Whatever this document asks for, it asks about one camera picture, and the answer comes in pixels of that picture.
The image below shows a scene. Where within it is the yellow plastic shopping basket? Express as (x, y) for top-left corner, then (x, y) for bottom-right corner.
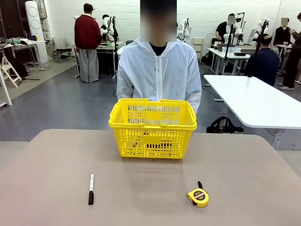
(108, 97), (198, 160)

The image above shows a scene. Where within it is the person in white hooded jacket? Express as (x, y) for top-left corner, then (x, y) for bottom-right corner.
(116, 0), (202, 113)

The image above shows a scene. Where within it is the person in red jacket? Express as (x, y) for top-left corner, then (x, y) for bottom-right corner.
(74, 3), (103, 83)

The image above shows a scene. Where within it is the person in black t-shirt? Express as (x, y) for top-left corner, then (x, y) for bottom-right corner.
(215, 13), (236, 44)

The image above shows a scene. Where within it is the seated person in dark blue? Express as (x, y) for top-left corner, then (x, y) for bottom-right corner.
(245, 33), (280, 87)

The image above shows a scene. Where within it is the person in brown jacket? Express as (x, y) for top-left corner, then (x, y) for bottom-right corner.
(279, 11), (301, 91)

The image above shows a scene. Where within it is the person in dark sailor top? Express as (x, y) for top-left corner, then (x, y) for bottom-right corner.
(274, 17), (293, 47)

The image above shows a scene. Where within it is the small black object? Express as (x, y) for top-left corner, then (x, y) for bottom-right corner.
(146, 141), (174, 152)

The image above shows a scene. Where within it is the black bag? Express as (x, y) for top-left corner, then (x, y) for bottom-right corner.
(206, 116), (244, 134)

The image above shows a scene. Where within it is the grey workbench table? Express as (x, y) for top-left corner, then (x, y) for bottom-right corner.
(96, 41), (124, 76)

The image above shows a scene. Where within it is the white drawer shelf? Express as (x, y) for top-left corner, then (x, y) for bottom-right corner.
(192, 37), (205, 63)

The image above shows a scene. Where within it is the white workbench table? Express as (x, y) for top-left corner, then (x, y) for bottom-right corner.
(207, 47), (254, 75)

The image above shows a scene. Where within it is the large white table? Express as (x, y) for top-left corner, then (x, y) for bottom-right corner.
(203, 74), (301, 150)

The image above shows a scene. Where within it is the yellow tape measure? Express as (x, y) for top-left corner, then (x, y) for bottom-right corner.
(187, 180), (209, 208)

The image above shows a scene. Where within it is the clear plastic bin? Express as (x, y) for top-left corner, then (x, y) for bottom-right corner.
(222, 46), (242, 54)

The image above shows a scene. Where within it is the white marker with black cap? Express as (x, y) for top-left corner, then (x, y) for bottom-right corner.
(88, 173), (95, 205)

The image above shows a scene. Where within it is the grey chair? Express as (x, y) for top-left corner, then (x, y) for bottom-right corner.
(52, 37), (74, 64)

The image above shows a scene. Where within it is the white table with clothes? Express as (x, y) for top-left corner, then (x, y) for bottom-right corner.
(0, 37), (43, 107)

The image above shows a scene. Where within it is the white tower air conditioner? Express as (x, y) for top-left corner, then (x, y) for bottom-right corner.
(24, 0), (50, 63)

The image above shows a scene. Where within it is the white folding step stool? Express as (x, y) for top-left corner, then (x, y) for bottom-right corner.
(0, 56), (22, 88)

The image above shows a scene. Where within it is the black camera stand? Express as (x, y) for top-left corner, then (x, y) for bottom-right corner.
(111, 16), (119, 78)
(248, 21), (269, 78)
(224, 21), (237, 73)

